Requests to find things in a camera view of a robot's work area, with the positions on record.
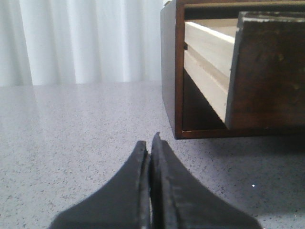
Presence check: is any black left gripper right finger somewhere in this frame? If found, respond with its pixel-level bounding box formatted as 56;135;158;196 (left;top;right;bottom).
150;133;261;229

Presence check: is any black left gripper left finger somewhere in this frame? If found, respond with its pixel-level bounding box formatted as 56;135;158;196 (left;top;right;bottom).
50;141;150;229

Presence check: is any dark wooden drawer cabinet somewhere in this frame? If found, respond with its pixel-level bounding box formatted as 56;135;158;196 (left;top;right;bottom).
161;0;305;139

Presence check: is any white curtain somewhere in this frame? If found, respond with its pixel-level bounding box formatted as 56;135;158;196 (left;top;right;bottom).
0;0;165;86

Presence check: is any wooden drawer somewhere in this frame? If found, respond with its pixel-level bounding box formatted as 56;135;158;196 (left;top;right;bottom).
184;11;305;130

